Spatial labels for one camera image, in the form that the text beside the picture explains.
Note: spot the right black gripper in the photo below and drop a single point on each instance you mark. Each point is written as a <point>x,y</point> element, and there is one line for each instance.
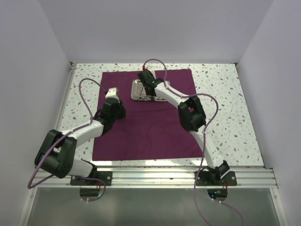
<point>148,94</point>

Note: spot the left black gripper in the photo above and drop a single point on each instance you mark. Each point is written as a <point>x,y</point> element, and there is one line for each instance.
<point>122,110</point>

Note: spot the purple surgical cloth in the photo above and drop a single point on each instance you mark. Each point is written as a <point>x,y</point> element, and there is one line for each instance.
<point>150,130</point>

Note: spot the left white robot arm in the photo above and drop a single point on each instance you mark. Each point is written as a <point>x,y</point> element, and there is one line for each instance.
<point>57,152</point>

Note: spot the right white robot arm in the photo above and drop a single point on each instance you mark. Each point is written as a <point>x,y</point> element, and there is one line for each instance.
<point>192,118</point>

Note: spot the steel instrument tray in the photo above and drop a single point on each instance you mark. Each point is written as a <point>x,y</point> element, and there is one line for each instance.
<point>148,98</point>

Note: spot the steel scissors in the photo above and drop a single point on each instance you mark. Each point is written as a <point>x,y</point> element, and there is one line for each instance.
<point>139,92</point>

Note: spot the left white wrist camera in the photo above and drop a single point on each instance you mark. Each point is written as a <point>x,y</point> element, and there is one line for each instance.
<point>112,93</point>

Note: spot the aluminium left side rail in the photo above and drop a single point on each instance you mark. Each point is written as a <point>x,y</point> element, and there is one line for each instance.
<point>61,108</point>

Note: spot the aluminium rail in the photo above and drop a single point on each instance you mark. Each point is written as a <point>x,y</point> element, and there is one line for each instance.
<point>185,177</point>
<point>61,108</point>

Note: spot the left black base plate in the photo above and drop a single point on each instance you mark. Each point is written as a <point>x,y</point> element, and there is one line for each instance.
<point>95,178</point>

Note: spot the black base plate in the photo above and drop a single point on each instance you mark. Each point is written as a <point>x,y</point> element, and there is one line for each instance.
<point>95,178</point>
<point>205,179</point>

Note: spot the aluminium front rail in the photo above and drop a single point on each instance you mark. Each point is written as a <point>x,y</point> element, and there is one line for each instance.
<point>185,177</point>

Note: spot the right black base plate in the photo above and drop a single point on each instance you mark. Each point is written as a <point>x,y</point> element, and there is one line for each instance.
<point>205,179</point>

